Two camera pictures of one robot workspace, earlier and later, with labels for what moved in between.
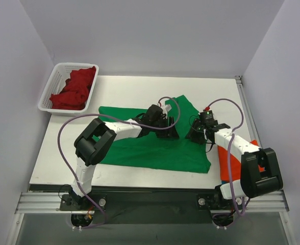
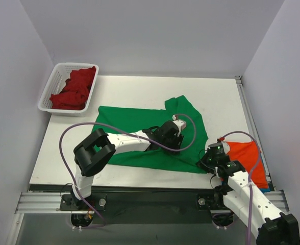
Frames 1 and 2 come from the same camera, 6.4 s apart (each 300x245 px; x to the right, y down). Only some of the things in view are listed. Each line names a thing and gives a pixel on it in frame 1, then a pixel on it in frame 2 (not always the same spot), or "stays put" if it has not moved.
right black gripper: [197, 131] -> [203, 162]
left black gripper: [168, 128] -> [177, 141]
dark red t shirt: [75, 93] stays put
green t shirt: [178, 154] stays put
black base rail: [159, 205] stays put
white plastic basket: [57, 81] stays put
